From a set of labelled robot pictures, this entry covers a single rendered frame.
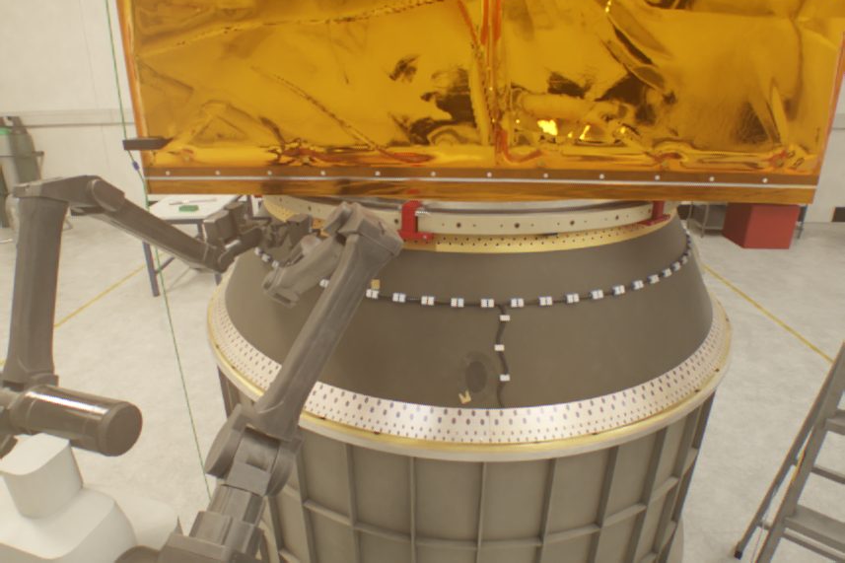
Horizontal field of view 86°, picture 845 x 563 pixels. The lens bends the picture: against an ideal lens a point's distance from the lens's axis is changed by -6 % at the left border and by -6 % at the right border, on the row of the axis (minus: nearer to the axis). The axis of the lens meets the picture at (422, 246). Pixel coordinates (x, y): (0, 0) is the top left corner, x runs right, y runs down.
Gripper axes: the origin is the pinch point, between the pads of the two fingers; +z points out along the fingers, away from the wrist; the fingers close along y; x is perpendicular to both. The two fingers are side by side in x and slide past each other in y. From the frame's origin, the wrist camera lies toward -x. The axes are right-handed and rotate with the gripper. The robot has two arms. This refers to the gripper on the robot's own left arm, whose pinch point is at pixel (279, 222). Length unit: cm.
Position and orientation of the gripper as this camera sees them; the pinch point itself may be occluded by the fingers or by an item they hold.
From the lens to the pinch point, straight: 143.3
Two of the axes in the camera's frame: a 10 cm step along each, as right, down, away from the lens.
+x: 1.0, 8.8, 4.6
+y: -8.0, -2.0, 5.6
